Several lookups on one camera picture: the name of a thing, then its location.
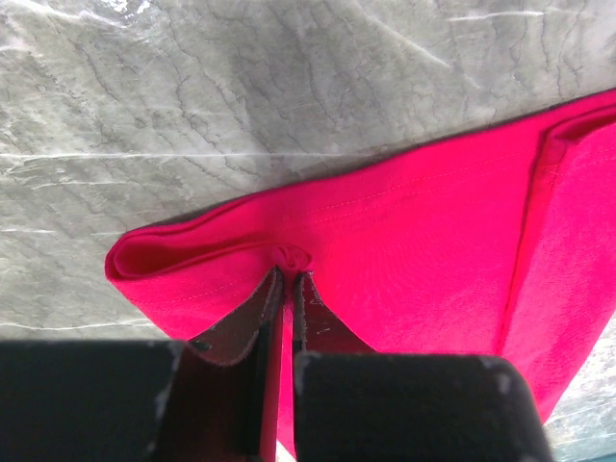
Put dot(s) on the teal plastic basin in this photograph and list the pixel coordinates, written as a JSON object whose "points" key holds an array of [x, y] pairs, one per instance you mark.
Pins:
{"points": [[585, 454]]}

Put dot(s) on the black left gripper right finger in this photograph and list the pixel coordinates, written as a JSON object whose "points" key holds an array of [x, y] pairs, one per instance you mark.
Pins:
{"points": [[352, 403]]}

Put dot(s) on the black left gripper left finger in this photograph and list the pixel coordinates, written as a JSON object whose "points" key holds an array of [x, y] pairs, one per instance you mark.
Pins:
{"points": [[211, 398]]}

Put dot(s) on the red t shirt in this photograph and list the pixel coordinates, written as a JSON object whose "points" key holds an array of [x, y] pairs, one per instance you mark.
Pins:
{"points": [[498, 243]]}

